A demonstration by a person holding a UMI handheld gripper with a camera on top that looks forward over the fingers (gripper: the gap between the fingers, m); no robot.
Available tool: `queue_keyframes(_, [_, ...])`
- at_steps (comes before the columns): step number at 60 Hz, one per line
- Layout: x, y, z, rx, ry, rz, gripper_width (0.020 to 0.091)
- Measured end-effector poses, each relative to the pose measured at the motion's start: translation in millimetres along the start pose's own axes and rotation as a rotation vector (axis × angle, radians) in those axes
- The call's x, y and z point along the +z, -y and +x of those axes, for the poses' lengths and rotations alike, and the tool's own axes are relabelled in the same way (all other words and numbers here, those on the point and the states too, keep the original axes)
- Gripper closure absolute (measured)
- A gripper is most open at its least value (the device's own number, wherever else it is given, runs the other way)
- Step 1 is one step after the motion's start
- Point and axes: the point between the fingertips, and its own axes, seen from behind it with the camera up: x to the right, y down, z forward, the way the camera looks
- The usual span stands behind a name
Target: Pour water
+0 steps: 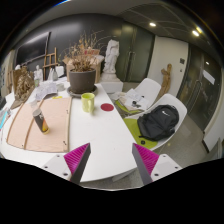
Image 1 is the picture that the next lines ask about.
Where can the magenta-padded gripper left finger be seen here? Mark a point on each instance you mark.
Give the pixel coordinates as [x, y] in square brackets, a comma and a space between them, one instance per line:
[76, 160]

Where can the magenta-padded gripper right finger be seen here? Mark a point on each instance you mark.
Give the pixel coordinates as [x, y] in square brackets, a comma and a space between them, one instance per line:
[146, 160]

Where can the clear white-capped drink bottle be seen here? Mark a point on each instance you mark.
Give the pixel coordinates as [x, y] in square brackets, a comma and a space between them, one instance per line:
[40, 121]

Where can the green seat cushion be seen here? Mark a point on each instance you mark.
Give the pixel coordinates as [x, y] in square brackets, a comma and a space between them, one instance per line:
[121, 107]
[133, 130]

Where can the light plywood panel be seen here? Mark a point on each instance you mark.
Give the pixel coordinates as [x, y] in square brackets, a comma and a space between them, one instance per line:
[50, 133]

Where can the black backpack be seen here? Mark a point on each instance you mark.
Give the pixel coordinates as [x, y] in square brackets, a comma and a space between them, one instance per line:
[158, 123]

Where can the yellow-green mug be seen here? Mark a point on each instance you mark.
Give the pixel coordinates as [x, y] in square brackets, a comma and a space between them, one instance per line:
[87, 102]

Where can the flat round red coaster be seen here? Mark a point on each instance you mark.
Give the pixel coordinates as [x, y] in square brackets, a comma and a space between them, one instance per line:
[107, 107]

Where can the loose paper stack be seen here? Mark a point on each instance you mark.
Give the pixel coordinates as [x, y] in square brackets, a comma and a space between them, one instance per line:
[133, 98]

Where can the small yellow packet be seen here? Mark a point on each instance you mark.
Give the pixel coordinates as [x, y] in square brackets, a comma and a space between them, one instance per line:
[57, 97]

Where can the white shell chair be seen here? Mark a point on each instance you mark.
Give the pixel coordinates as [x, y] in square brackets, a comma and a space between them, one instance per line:
[173, 100]
[150, 87]

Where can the grey plant saucer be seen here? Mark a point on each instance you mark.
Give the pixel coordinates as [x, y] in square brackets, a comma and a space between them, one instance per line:
[71, 93]

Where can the printed white papers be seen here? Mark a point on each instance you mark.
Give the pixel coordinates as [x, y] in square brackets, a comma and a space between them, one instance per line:
[46, 89]

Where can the dried plant in dark pot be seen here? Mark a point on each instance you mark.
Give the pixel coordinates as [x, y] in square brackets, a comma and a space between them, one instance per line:
[82, 81]

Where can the wooden figure sculpture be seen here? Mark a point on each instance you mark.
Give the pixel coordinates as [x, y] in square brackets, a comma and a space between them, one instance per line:
[165, 78]

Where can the cardboard box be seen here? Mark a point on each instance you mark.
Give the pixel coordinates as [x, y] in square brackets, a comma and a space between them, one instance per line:
[97, 73]

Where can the golden brown relief sculpture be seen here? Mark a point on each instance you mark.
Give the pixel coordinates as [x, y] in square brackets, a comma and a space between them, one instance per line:
[25, 86]

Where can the small white figurine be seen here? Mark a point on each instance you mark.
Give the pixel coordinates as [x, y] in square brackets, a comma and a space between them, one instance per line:
[38, 74]

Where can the wooden easel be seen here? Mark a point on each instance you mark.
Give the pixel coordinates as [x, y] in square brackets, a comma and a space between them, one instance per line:
[45, 66]

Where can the white stone statue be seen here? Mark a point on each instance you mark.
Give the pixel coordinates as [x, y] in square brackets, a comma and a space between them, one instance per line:
[111, 55]

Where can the round ceiling spotlight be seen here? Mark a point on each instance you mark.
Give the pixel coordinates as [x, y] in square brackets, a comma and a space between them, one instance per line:
[152, 24]
[195, 32]

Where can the long ceiling light strip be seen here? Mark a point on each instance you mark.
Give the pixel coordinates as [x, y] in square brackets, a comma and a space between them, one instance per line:
[63, 2]

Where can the white statue pedestal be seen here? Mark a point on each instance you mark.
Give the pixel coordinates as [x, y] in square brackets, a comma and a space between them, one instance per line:
[111, 86]

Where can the dark wall screen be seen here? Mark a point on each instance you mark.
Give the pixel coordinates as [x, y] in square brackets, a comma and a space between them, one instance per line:
[31, 50]

